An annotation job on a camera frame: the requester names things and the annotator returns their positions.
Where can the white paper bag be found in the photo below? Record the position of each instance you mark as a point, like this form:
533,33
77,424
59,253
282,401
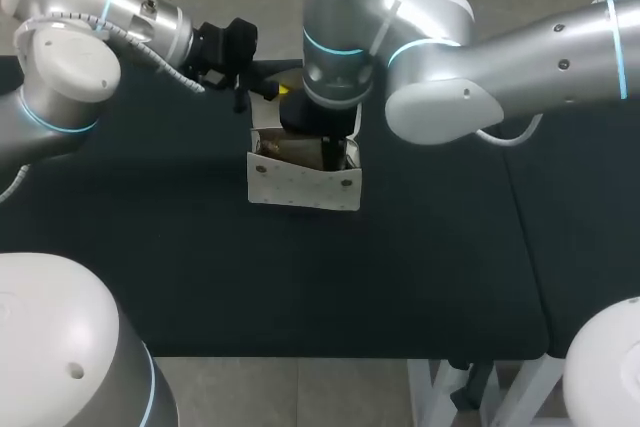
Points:
300,187

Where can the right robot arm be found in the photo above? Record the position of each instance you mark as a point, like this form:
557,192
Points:
525,57

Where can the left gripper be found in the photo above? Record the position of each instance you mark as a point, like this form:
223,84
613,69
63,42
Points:
225,49

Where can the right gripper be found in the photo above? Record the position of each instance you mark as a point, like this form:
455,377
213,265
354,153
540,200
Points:
315,119

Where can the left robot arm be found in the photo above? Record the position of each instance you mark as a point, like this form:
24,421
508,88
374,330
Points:
65,77

